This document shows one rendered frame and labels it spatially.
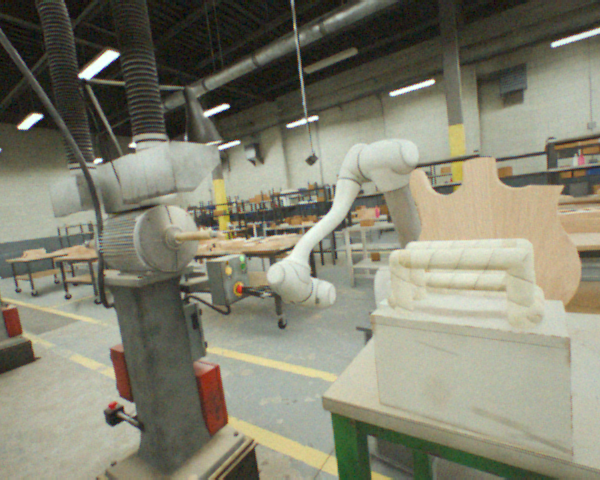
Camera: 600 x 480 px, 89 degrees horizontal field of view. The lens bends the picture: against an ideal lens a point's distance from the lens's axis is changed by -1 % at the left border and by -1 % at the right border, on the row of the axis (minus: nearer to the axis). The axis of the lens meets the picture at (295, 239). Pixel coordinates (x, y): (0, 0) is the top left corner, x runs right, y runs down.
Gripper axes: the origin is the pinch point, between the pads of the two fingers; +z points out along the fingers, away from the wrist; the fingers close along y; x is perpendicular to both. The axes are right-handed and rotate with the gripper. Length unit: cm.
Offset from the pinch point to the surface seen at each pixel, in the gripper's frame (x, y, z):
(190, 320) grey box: -11.8, -13.0, 26.5
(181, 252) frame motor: 21.6, -24.8, 7.6
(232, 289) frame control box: 1.0, -3.6, 6.2
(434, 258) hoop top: 23, -46, -85
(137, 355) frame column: -18, -37, 31
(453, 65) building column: 281, 658, -20
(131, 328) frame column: -6.6, -36.8, 31.6
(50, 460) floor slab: -97, -49, 135
